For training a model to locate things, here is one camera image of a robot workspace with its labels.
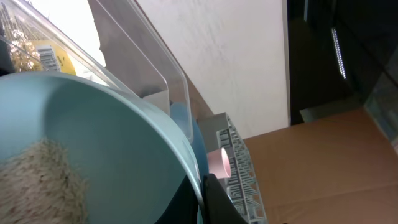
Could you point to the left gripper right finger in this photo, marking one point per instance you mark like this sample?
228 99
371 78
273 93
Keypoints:
218 207

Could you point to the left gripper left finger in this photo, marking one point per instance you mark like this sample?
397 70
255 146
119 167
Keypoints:
183 208

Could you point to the light blue rice bowl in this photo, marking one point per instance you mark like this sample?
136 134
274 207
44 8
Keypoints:
133 156

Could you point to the yellow green snack wrapper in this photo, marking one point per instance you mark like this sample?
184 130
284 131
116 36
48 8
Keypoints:
39 55

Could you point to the grey dishwasher rack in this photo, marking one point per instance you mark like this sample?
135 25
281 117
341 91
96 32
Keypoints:
219 132

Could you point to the pink cup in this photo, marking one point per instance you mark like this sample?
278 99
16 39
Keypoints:
218 163

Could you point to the dark blue plate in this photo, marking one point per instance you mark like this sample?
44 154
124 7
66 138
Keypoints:
179 112

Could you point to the white rice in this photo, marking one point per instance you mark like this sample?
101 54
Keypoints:
39 186

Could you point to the clear plastic bin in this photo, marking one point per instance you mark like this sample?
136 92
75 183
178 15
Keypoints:
109 42

